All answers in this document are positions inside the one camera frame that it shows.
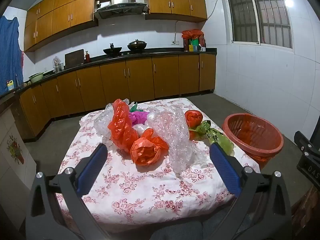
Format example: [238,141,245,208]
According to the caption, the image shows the red plastic bag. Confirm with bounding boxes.
[182,29,203,39]

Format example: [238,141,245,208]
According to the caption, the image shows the orange wall cabinets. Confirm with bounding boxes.
[24,0,208,53]

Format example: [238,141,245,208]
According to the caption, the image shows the small white plastic bag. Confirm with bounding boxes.
[132,124,153,138]

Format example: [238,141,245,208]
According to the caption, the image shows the black kitchen countertop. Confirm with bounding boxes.
[0,48,217,100]

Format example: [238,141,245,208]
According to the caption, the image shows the orange base cabinets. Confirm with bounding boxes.
[19,52,217,140]

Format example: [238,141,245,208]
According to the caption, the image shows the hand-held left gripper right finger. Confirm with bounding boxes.
[209,142,293,240]

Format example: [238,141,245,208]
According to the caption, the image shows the white wrapped jar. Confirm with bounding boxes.
[53,56,63,73]

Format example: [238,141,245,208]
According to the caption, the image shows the balled orange plastic bag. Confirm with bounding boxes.
[184,110,203,128]

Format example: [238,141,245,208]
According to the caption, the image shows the pink plastic bag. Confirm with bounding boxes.
[129,111,150,125]

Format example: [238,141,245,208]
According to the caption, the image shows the white panel with flower decal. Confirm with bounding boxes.
[0,105,38,205]

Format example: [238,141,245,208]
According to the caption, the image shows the black cooking pot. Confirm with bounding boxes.
[103,43,123,55]

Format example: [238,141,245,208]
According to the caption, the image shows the barred window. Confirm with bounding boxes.
[224,0,293,48]

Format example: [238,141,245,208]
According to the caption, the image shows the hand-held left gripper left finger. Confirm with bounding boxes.
[25,143,108,240]

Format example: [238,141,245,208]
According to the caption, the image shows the blue hanging cloth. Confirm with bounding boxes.
[0,16,24,95]

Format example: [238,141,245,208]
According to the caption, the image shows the floral tablecloth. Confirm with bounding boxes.
[57,97,262,227]

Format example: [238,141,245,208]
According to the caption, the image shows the large bubble wrap sheet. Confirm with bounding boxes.
[146,104,208,175]

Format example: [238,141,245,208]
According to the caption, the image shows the green plastic bag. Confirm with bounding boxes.
[189,120,235,155]

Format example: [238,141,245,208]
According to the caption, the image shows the white power cable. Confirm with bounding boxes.
[174,0,223,43]

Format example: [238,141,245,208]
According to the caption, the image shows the red plastic basket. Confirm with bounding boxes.
[222,113,284,169]

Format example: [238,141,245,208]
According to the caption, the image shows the clear plastic bag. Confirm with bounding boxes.
[94,103,118,140]

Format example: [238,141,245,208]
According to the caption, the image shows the green basin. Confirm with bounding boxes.
[28,72,44,83]

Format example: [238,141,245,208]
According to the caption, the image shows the steel range hood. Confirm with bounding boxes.
[94,0,148,20]

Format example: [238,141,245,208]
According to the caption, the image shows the black wok with lid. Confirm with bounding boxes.
[127,39,147,52]

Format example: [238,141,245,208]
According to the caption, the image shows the long orange plastic bag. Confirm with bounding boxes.
[107,99,138,153]

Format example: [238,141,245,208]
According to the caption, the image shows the brown cutting board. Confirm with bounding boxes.
[64,49,85,68]

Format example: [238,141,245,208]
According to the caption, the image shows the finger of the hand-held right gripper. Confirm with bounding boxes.
[294,131,314,155]

